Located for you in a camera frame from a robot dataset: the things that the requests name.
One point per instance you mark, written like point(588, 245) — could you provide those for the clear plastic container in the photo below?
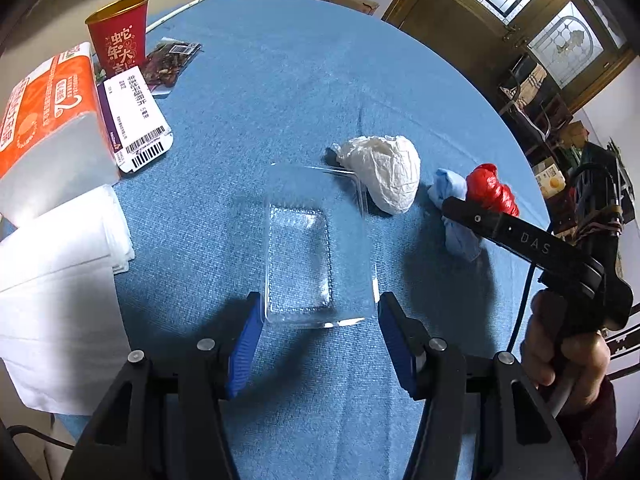
point(300, 260)

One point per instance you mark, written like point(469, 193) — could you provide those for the red paper cup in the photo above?
point(117, 35)

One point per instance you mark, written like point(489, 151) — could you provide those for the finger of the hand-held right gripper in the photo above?
point(505, 230)

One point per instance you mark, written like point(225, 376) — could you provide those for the orange tissue pack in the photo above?
point(45, 110)

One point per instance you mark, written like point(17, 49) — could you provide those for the purple and white box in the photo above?
point(135, 115)

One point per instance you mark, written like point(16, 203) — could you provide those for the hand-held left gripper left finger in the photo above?
point(244, 350)

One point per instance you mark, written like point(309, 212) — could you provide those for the white paper towel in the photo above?
point(60, 335)

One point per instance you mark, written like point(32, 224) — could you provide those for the round blue covered table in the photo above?
point(280, 85)

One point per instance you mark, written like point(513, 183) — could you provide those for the person's right hand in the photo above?
point(542, 355)

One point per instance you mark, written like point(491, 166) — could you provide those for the white thin stick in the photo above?
point(175, 11)

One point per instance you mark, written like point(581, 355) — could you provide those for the wooden door with glass panes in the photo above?
point(450, 15)

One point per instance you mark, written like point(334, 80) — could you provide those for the red plastic bag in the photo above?
point(487, 185)

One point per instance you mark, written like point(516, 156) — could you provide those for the white crumpled plastic bag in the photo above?
point(390, 172)

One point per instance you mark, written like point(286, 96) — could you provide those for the person's right forearm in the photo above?
point(595, 435)

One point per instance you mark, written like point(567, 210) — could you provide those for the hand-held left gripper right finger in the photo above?
point(396, 350)

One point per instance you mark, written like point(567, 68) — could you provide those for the white napkin stack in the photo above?
point(75, 230)

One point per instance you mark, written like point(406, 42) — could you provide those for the orange printed carton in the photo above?
point(550, 180)

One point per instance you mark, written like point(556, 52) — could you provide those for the blue plastic bag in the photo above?
point(461, 241)

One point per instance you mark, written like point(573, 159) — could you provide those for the dark snack packet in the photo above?
point(169, 62)

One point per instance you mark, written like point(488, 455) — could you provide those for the metal frame chair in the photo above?
point(535, 105)

